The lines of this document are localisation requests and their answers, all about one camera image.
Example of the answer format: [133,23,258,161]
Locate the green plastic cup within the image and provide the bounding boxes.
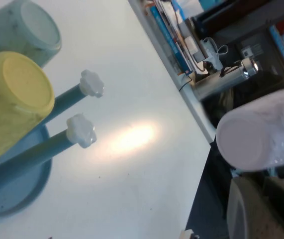
[0,0,62,68]

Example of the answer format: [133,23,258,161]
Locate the blue cup stand white caps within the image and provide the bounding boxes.
[0,69,105,218]

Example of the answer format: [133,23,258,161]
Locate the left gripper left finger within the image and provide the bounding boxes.
[226,177,267,239]

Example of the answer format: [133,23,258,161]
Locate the silver thermos bottle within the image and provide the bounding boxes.
[195,57,258,100]

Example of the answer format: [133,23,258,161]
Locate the yellow plastic cup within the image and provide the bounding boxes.
[0,51,56,167]

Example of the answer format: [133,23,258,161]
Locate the pink plastic cup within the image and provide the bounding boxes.
[215,88,284,173]

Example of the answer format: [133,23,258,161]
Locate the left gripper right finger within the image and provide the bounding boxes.
[262,175,284,239]

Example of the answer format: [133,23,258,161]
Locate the blue frame strip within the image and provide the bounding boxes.
[268,24,284,75]

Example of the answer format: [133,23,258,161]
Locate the white cable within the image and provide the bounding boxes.
[200,36,229,70]

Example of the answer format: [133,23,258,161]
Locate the blue book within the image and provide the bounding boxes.
[149,4,193,75]

